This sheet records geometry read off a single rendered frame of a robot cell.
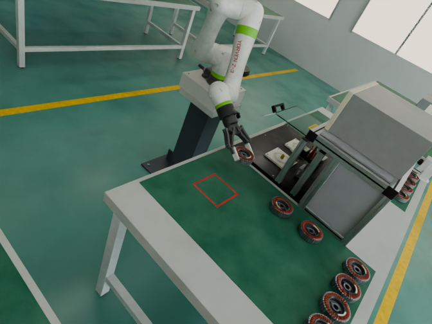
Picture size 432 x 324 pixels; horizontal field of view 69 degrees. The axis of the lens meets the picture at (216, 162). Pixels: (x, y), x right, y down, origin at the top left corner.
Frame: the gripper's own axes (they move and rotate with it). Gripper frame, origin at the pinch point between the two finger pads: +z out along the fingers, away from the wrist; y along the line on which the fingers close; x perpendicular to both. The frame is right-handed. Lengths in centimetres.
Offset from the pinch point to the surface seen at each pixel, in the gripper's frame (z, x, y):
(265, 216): 30.8, 7.4, 10.3
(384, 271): 74, 34, -21
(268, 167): 10.4, -1.3, -17.7
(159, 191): 3.7, -10.7, 47.5
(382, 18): -156, -9, -491
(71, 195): -19, -112, 44
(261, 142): -5.2, -10.1, -32.7
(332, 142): 10.4, 38.8, -13.5
